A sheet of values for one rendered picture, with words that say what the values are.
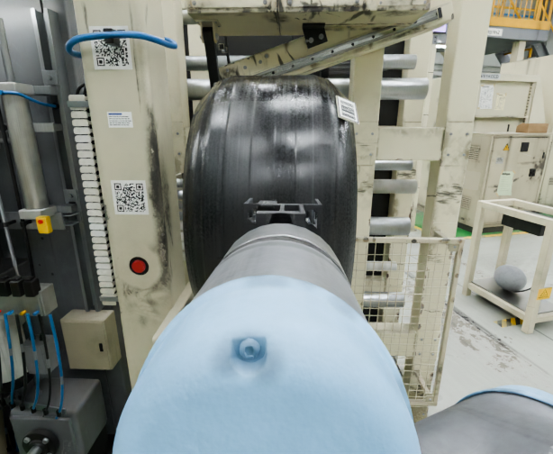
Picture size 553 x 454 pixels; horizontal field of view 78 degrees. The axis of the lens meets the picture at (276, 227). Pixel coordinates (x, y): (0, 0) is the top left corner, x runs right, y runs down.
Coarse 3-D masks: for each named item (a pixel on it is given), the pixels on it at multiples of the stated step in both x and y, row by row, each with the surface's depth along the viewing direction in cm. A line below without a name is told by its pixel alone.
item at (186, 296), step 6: (186, 288) 92; (186, 294) 89; (192, 294) 91; (180, 300) 86; (186, 300) 86; (174, 306) 83; (180, 306) 83; (174, 312) 81; (168, 318) 78; (162, 324) 76; (162, 330) 74; (156, 336) 72
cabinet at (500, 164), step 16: (480, 144) 423; (496, 144) 410; (512, 144) 416; (528, 144) 420; (544, 144) 427; (480, 160) 424; (496, 160) 416; (512, 160) 423; (528, 160) 428; (544, 160) 435; (480, 176) 426; (496, 176) 423; (512, 176) 429; (528, 176) 435; (464, 192) 453; (480, 192) 428; (496, 192) 430; (512, 192) 436; (528, 192) 443; (464, 208) 455; (464, 224) 459; (496, 224) 446
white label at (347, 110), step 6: (336, 96) 60; (342, 102) 60; (348, 102) 61; (342, 108) 59; (348, 108) 59; (354, 108) 60; (342, 114) 58; (348, 114) 58; (354, 114) 59; (348, 120) 58; (354, 120) 58
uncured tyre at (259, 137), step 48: (240, 96) 59; (288, 96) 59; (192, 144) 58; (240, 144) 54; (288, 144) 54; (336, 144) 55; (192, 192) 56; (240, 192) 53; (288, 192) 53; (336, 192) 53; (192, 240) 57; (336, 240) 54; (192, 288) 63
